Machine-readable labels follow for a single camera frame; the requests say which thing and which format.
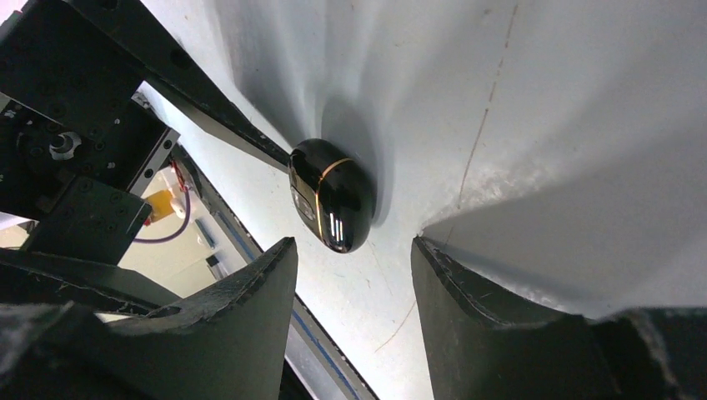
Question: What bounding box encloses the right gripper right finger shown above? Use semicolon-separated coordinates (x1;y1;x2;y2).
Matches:
411;237;706;399

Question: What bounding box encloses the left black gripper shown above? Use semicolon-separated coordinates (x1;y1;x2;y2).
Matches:
1;1;289;318

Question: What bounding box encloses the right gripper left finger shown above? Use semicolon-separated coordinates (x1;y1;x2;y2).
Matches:
1;237;298;399

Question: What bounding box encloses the black earbud charging case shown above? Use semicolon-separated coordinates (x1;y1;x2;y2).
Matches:
288;138;376;254

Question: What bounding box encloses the aluminium frame rail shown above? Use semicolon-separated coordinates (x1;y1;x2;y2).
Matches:
170;146;375;399

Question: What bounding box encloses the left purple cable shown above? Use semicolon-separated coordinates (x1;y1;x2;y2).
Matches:
132;187;193;246

